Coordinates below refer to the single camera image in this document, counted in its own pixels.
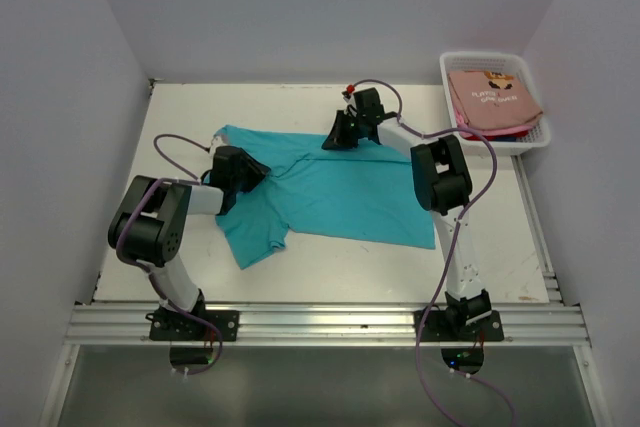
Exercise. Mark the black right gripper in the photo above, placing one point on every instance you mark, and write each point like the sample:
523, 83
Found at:
337, 140

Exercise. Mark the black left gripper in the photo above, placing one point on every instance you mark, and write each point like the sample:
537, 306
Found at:
256, 170

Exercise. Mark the turquoise t shirt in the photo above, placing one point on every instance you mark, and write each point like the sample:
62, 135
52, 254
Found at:
365, 194

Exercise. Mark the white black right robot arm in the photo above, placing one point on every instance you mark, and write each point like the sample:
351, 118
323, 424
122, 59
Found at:
443, 187

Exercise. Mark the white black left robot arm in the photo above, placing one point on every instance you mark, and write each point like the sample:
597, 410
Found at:
147, 231

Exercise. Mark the light pink folded t shirt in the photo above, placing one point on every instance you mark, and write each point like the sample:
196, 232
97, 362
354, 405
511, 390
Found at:
470, 132

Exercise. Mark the pink printed folded t shirt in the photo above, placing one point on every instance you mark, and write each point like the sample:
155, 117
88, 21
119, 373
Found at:
491, 100

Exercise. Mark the white plastic basket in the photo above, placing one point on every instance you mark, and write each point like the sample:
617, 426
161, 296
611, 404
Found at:
510, 64

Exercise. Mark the red folded t shirt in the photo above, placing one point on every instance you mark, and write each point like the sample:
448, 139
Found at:
505, 135

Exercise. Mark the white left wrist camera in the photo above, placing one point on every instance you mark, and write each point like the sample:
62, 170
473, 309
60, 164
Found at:
219, 140

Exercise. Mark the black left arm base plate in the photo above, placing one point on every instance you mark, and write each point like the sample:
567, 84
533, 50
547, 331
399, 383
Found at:
225, 324

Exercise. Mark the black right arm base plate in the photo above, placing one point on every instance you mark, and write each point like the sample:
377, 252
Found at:
440, 327

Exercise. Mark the aluminium mounting rail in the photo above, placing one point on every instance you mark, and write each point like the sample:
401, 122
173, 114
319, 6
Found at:
332, 325

